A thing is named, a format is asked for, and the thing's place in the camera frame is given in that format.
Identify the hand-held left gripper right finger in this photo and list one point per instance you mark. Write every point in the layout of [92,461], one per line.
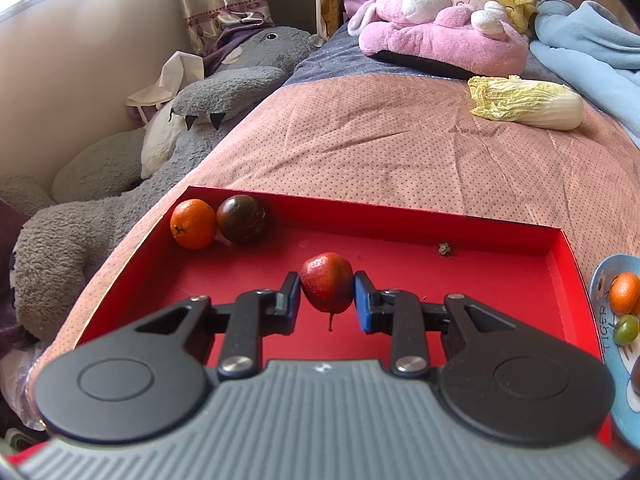
[361,305]

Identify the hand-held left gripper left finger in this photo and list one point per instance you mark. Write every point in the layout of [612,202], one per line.
[290,300]

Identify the small red fruit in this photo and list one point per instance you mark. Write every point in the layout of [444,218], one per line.
[325,282]

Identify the red cardboard box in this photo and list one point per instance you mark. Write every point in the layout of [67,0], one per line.
[450,285]

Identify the light blue plate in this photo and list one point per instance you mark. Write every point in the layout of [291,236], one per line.
[602,320]

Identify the small oval orange fruit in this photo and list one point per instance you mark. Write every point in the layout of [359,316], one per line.
[626,292]

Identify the green tomato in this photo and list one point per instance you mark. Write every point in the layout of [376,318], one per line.
[627,330]

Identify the dried tomato calyx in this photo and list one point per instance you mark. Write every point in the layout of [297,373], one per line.
[443,249]

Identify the orange mandarin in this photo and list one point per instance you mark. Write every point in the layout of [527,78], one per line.
[192,225]

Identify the pink dotted bedspread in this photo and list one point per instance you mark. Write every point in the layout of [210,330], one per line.
[375,135]

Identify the grey plush toy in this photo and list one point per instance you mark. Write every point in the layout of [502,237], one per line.
[100,240]

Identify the grey-blue blanket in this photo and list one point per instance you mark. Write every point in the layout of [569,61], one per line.
[330,60]

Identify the cream tote bag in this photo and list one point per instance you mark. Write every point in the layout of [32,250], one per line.
[175,75]

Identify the napa cabbage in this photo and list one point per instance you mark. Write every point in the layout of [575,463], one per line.
[535,105]

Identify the pink plush toy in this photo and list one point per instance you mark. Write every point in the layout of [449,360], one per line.
[440,40]

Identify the clear plastic bag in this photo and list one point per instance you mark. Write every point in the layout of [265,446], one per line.
[20,385]

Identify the floral patterned cloth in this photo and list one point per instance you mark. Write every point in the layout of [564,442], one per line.
[7,225]

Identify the light blue blanket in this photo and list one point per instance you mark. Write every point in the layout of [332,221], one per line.
[590,40]

